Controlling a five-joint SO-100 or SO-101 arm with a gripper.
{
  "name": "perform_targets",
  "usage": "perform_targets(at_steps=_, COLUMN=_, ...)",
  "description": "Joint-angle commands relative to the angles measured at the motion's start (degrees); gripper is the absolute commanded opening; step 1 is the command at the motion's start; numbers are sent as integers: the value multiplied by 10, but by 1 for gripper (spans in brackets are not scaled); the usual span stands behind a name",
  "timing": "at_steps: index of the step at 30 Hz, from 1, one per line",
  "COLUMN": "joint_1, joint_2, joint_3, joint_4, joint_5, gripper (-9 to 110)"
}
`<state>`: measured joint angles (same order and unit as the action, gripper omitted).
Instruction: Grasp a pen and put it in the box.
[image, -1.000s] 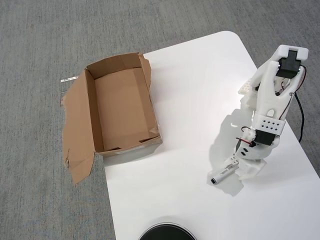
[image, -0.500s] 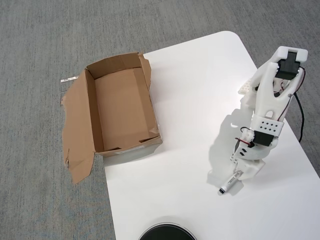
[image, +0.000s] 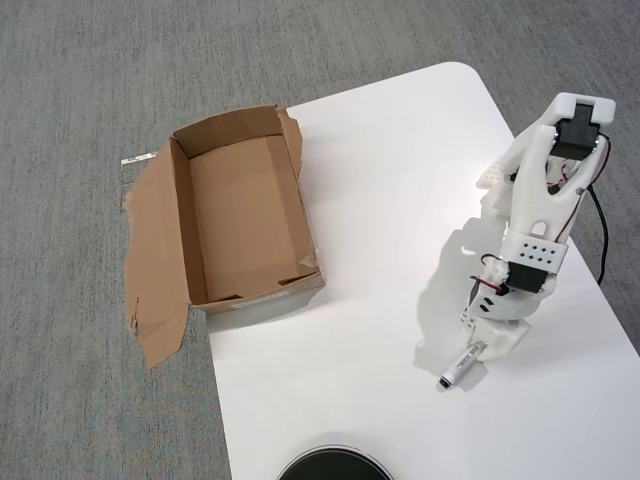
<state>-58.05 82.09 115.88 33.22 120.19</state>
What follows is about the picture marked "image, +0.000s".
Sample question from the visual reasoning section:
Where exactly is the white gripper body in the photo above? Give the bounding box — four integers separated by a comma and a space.
472, 317, 532, 357

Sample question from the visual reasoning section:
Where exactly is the white marker pen black cap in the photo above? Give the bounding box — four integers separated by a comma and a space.
437, 340, 487, 392

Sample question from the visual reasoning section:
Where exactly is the open brown cardboard box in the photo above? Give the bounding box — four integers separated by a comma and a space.
121, 103, 327, 370

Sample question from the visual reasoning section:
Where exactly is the black round disc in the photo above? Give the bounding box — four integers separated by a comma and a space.
276, 444, 394, 480

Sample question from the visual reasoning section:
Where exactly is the black power cable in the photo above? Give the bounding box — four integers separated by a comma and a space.
587, 185, 610, 286

